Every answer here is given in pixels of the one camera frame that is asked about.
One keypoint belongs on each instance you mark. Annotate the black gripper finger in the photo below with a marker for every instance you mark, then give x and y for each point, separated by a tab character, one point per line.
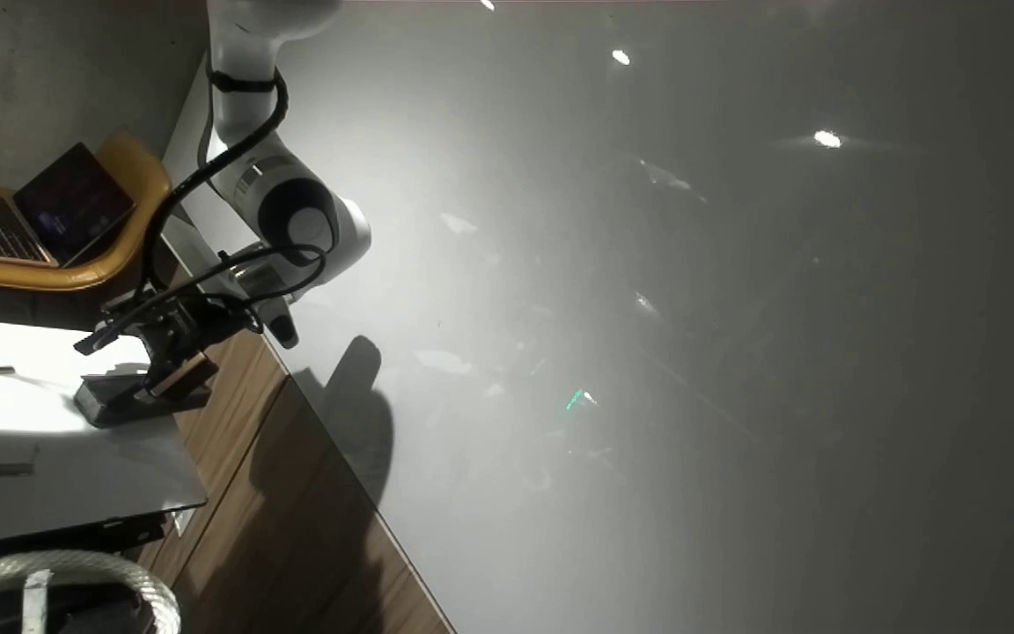
184	374
166	330

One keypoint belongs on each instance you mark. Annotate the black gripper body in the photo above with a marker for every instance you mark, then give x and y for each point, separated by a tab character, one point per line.
243	314

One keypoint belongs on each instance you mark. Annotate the black felt board eraser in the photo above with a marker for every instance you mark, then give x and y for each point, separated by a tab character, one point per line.
122	401

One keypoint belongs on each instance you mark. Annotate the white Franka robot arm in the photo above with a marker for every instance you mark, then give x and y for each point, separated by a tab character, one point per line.
254	176

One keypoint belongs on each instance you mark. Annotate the yellow wooden chair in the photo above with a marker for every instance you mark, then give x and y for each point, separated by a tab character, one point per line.
122	223

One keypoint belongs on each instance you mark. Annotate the open laptop computer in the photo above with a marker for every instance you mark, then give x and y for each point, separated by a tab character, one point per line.
62	204

